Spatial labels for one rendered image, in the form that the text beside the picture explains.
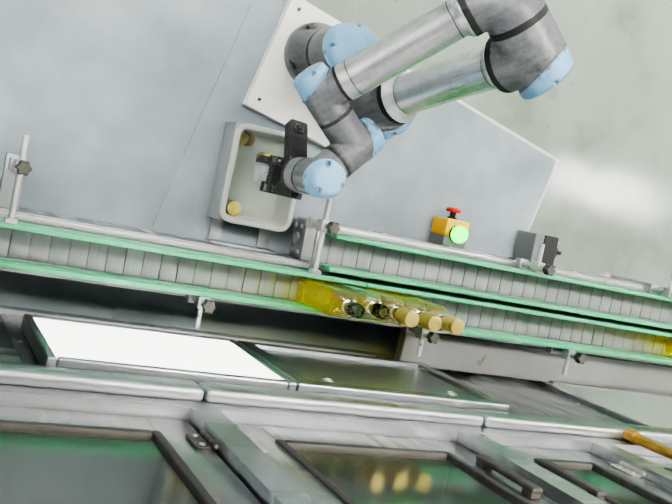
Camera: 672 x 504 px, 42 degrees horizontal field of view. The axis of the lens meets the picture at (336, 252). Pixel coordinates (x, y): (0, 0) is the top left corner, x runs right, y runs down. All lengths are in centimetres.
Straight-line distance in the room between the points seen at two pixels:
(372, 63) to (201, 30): 50
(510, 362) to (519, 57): 95
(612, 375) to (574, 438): 80
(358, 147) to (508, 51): 34
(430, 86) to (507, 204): 69
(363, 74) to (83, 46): 63
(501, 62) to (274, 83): 60
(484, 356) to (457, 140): 56
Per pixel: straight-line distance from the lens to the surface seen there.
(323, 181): 170
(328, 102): 173
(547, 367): 245
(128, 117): 200
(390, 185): 224
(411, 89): 187
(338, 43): 190
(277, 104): 207
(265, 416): 144
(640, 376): 268
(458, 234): 223
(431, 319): 186
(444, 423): 166
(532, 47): 167
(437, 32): 167
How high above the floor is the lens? 271
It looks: 63 degrees down
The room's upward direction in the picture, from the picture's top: 108 degrees clockwise
